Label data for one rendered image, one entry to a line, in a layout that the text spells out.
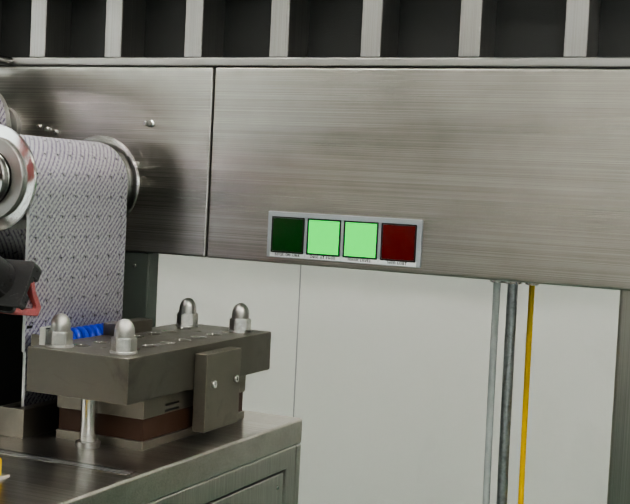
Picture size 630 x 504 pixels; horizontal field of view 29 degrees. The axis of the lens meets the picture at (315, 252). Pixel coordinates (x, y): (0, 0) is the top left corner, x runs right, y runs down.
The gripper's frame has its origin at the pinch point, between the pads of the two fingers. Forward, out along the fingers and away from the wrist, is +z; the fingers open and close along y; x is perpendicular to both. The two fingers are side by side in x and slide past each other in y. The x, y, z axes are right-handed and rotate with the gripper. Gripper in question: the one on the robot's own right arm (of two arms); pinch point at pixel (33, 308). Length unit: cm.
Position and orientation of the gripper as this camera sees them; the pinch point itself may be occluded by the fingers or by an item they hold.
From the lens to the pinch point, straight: 171.2
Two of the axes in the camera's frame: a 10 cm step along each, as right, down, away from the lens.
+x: 2.5, -8.9, 3.8
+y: 9.1, 0.7, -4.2
